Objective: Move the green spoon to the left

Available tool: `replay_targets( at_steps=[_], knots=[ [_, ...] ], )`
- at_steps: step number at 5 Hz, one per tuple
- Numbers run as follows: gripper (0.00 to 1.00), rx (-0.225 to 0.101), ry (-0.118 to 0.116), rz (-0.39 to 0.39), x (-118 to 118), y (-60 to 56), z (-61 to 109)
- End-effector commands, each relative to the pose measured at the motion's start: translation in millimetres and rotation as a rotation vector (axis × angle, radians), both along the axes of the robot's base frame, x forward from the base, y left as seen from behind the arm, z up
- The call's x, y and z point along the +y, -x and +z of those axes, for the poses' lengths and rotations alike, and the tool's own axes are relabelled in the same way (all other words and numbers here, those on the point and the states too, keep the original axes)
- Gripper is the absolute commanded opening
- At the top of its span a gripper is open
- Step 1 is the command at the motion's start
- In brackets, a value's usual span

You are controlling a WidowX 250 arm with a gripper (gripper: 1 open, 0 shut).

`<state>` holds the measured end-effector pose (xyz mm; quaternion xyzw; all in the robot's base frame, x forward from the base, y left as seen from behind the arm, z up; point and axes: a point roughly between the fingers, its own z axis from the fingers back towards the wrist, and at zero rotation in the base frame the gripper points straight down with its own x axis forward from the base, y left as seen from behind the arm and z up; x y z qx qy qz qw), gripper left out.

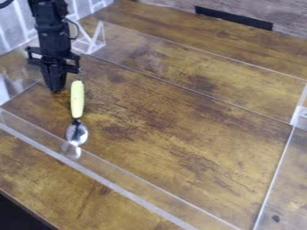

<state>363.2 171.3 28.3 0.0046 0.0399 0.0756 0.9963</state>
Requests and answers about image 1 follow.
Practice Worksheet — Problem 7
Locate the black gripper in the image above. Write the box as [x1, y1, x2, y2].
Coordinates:
[25, 25, 79, 91]

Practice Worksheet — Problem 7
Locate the green handled metal spoon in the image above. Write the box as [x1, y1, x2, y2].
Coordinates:
[65, 80, 87, 146]

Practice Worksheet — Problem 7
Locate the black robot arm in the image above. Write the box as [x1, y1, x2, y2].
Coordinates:
[25, 0, 79, 92]

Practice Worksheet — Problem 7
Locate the clear acrylic front barrier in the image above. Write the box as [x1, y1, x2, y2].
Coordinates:
[0, 109, 240, 230]

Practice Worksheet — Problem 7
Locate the clear acrylic barrier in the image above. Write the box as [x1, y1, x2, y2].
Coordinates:
[0, 109, 240, 230]
[253, 85, 307, 230]

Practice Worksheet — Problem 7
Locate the clear acrylic right barrier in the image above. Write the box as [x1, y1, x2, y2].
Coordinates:
[253, 85, 307, 230]

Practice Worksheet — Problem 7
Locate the clear acrylic triangular bracket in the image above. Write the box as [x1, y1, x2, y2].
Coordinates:
[67, 21, 105, 55]

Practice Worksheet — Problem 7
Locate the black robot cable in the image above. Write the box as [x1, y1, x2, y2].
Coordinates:
[0, 0, 79, 40]

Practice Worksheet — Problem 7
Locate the black strip on back wall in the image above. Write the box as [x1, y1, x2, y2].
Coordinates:
[194, 5, 273, 31]

